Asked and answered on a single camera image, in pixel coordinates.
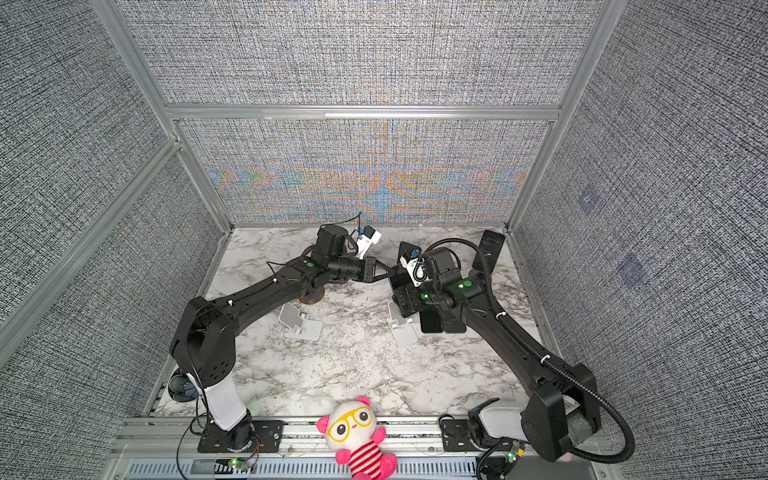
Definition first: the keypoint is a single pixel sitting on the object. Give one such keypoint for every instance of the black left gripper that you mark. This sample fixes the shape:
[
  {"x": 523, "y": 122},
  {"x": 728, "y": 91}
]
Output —
[{"x": 369, "y": 270}]

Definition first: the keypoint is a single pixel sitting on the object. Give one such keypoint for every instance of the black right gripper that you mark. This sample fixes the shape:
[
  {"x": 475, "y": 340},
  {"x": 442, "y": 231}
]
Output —
[{"x": 403, "y": 300}]

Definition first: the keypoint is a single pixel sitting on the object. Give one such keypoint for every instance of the white folding stand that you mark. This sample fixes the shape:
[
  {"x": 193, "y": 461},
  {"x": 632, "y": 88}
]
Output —
[
  {"x": 297, "y": 325},
  {"x": 402, "y": 328}
]

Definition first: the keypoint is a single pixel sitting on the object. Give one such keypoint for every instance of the black phone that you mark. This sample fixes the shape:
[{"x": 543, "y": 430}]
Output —
[
  {"x": 453, "y": 326},
  {"x": 491, "y": 245},
  {"x": 430, "y": 321},
  {"x": 408, "y": 255},
  {"x": 399, "y": 277}
]

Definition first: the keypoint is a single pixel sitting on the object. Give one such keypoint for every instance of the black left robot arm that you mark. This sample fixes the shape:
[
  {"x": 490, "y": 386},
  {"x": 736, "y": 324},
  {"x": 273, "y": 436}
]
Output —
[{"x": 204, "y": 344}]

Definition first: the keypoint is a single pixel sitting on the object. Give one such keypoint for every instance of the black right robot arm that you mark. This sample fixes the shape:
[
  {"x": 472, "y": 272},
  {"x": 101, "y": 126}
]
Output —
[{"x": 564, "y": 407}]

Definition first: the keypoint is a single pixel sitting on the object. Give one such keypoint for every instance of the pink white plush toy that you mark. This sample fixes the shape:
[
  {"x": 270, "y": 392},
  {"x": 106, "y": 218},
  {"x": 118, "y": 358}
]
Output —
[{"x": 352, "y": 433}]

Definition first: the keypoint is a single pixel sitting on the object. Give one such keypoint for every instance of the dark round fan disc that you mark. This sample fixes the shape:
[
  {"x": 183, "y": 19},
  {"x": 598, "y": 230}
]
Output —
[{"x": 181, "y": 388}]

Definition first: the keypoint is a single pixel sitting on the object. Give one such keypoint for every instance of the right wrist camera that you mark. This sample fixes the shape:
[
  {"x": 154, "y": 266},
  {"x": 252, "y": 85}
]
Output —
[{"x": 419, "y": 275}]

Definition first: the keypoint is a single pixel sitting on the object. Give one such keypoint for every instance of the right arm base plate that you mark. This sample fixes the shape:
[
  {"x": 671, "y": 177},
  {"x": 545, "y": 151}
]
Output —
[{"x": 455, "y": 435}]

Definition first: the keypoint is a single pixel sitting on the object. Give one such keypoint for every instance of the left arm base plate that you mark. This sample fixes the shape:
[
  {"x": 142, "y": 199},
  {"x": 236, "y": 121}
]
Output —
[{"x": 246, "y": 437}]

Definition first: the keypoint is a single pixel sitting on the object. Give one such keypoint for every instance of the aluminium front rail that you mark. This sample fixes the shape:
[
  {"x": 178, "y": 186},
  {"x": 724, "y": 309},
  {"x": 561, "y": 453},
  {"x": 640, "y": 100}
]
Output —
[{"x": 166, "y": 448}]

